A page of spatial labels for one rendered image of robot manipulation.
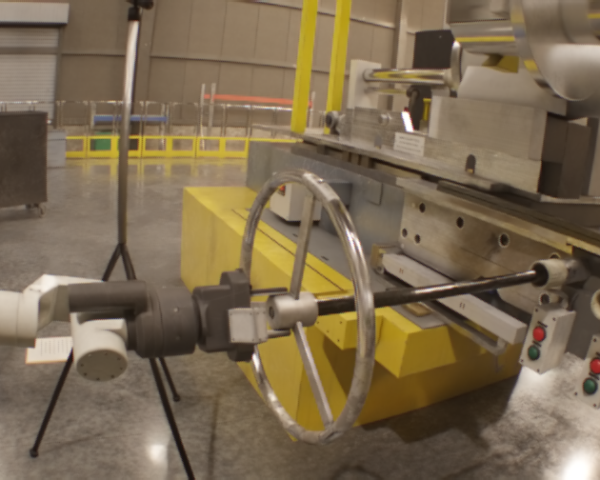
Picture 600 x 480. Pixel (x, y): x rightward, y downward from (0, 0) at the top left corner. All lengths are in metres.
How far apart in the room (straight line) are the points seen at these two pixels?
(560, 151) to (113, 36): 12.83
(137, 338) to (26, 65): 13.06
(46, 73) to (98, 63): 1.45
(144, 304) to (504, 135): 1.01
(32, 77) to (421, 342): 12.78
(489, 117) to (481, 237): 0.34
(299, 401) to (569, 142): 1.18
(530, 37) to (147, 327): 0.82
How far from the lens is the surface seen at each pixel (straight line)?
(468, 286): 0.87
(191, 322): 0.59
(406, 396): 1.98
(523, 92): 1.37
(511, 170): 1.47
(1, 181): 4.47
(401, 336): 1.35
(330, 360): 1.65
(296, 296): 0.66
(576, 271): 1.14
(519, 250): 1.34
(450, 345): 1.47
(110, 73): 13.53
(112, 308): 0.58
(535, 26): 0.99
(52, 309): 0.64
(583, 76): 1.14
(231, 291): 0.62
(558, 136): 1.37
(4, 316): 0.58
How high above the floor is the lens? 1.14
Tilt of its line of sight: 16 degrees down
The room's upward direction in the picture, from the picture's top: 6 degrees clockwise
